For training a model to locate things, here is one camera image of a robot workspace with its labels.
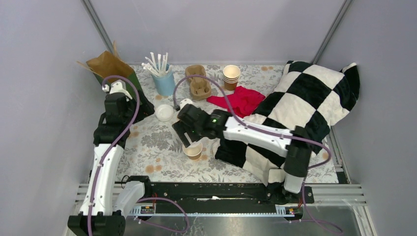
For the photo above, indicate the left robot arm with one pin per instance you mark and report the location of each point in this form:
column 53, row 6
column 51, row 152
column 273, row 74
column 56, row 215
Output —
column 99, row 214

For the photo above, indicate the floral table mat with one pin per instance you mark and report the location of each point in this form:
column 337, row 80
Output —
column 153, row 149

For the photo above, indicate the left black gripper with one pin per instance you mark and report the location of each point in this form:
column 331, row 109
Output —
column 145, row 109

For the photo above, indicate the brown cardboard cup carrier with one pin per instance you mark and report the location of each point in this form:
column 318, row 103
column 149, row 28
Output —
column 200, row 88

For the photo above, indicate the black white checkered blanket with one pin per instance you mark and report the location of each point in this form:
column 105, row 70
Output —
column 309, row 96

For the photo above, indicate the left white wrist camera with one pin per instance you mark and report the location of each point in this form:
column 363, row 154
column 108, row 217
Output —
column 118, row 86

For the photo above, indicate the red cloth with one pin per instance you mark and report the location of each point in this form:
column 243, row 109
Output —
column 245, row 101

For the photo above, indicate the white plastic cup lid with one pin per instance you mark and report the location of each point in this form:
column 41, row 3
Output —
column 164, row 112

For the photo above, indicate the brown paper coffee cup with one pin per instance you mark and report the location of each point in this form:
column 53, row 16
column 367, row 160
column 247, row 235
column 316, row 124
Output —
column 193, row 151

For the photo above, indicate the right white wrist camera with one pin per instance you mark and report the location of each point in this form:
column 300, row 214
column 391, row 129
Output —
column 183, row 103

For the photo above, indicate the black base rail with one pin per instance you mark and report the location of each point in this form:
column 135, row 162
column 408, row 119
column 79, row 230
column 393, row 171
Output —
column 217, row 198

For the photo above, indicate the green brown paper bag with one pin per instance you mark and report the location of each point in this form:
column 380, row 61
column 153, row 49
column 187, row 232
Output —
column 108, row 64

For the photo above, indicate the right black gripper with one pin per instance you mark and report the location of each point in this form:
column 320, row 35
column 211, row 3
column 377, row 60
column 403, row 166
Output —
column 182, row 128

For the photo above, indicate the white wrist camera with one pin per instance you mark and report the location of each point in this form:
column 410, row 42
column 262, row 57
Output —
column 183, row 103
column 118, row 86

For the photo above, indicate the stack of brown paper cups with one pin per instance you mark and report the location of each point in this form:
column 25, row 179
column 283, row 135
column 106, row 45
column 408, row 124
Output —
column 231, row 76

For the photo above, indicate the light blue straw cup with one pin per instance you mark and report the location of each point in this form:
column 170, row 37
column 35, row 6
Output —
column 165, row 85

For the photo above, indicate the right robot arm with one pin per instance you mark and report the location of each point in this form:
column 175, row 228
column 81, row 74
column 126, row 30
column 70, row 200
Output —
column 290, row 144

